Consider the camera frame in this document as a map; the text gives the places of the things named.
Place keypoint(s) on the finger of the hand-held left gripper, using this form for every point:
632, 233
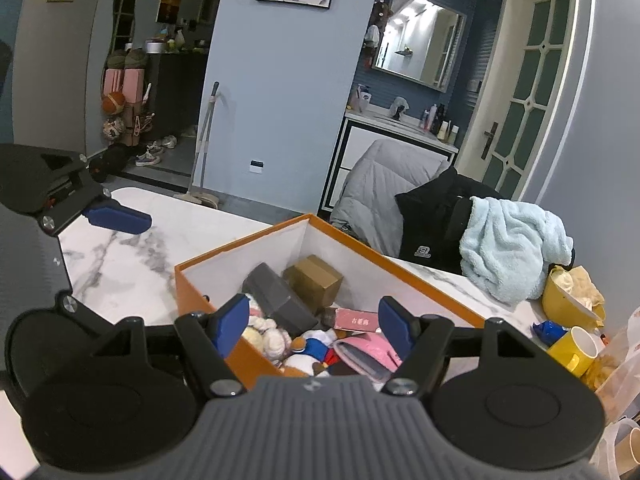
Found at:
85, 314
120, 217

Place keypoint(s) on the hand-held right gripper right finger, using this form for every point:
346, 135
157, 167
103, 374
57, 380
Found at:
395, 325

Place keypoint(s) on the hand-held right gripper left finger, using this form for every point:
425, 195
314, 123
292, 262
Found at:
232, 320

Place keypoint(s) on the printed card pack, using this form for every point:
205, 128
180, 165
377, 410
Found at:
357, 320

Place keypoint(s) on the pink snap card wallet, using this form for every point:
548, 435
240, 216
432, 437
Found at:
365, 350

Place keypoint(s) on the white crochet bunny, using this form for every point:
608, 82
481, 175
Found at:
272, 340

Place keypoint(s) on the orange cardboard storage box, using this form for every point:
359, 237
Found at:
197, 290

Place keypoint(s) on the grey box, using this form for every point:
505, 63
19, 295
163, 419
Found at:
280, 295

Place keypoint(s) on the brown cardboard box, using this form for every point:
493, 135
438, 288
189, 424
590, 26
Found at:
315, 280

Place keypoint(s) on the black floor bag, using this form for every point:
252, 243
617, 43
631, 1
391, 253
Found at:
107, 162

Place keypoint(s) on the pair of dark sneakers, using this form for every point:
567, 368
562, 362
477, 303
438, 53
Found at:
148, 156

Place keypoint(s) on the blue white duck plush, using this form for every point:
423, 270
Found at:
315, 347

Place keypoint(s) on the ball in net bag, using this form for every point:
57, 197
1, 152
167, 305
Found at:
111, 129

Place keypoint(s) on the pair of white shoes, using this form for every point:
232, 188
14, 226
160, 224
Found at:
169, 142

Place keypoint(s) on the black jacket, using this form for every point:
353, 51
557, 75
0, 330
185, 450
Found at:
430, 220

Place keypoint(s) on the orange basketball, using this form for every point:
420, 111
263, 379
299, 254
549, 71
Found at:
113, 101

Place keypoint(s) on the grey mop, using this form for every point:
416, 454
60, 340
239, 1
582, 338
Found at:
205, 135

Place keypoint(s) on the pink standing bag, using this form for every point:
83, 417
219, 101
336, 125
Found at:
134, 87
112, 82

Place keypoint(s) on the grey puffer jacket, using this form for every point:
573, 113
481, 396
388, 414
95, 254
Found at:
370, 190

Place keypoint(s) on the black cabinet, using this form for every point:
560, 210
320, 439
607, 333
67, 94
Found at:
175, 90

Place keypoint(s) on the light blue fleece blanket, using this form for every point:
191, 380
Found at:
510, 245

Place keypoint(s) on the blue plastic wrapper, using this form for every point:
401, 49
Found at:
547, 332

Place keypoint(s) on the yellow bowl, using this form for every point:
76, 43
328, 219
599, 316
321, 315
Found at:
560, 300

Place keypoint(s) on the yellow mug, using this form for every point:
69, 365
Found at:
570, 355

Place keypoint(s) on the white vanity cabinet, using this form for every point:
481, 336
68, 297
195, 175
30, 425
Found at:
355, 145

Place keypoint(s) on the row of toiletry bottles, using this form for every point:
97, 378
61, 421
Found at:
440, 125

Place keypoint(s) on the dark framed picture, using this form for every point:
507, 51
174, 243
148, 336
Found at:
169, 6

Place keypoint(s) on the clear bag of yellow snacks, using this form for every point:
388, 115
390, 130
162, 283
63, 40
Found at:
620, 360

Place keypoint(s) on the white plastic bag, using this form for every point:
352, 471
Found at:
620, 445

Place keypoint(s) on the white glass panel door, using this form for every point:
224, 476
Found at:
530, 85

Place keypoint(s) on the wavy wall mirror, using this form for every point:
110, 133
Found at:
122, 15

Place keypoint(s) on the rectangular wall mirror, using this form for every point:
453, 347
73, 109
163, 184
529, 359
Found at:
420, 40

